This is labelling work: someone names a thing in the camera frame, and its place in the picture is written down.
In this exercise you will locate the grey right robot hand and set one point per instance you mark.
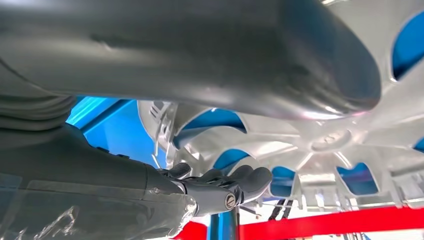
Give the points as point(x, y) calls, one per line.
point(165, 49)

